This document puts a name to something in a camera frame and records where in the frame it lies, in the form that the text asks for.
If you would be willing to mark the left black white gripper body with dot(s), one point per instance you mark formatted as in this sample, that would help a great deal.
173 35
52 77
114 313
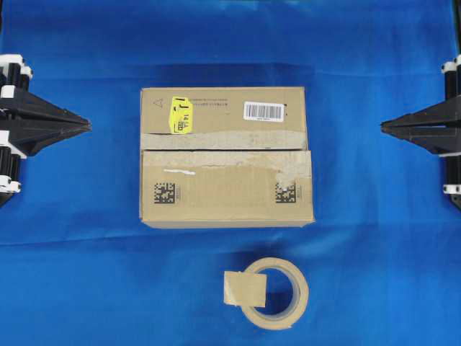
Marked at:
15 77

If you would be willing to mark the brown cardboard box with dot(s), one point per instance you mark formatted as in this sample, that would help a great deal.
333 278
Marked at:
224 157

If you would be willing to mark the beige masking tape roll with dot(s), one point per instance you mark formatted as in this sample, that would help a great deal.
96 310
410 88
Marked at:
299 301

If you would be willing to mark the blue table cloth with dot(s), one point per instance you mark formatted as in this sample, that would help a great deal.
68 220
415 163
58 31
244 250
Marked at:
382 260

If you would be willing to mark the beige cut tape piece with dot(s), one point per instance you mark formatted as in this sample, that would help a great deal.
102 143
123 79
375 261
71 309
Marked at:
245 289

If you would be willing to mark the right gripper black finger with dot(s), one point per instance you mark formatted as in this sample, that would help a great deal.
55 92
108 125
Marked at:
443 113
437 140

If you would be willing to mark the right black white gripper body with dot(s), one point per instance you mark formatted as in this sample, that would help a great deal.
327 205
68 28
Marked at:
451 72

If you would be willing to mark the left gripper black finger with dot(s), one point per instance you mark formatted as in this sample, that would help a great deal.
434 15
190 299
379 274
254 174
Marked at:
27 142
23 104

